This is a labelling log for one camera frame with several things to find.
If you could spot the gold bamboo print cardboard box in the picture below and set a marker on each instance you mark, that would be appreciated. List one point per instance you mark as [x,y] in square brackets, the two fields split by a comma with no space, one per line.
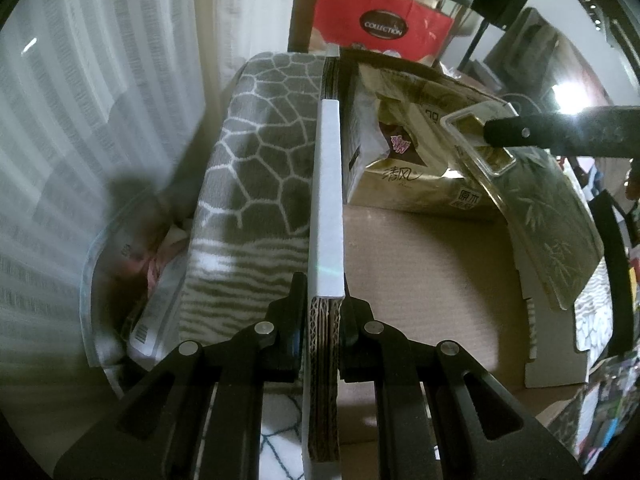
[327,200]

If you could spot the gold tissue pack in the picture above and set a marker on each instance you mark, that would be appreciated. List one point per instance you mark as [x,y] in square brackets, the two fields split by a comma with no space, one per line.
[400,160]

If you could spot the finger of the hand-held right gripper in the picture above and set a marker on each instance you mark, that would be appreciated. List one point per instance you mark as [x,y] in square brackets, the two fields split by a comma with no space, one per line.
[510,132]

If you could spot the brown cardboard box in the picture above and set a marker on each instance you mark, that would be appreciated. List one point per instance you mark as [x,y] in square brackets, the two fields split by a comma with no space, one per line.
[302,10]

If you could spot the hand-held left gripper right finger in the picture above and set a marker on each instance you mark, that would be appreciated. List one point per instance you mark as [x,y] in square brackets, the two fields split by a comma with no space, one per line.
[350,350]

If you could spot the white curtain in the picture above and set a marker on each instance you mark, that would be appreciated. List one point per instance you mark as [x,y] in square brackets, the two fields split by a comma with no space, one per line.
[100,110]

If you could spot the grey honeycomb pattern blanket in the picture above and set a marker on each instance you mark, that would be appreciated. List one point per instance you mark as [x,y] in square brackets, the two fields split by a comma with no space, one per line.
[250,175]

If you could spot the clear plastic bag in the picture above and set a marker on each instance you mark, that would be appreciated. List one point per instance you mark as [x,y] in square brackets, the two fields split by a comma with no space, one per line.
[130,270]

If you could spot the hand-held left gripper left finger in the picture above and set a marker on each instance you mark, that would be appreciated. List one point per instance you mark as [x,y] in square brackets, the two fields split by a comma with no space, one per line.
[296,340]

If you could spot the red gift bag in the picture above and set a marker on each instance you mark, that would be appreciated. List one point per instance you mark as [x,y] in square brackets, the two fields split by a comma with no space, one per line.
[360,15]

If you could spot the clear plastic container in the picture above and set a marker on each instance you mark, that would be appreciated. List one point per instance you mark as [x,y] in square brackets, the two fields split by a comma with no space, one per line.
[467,127]

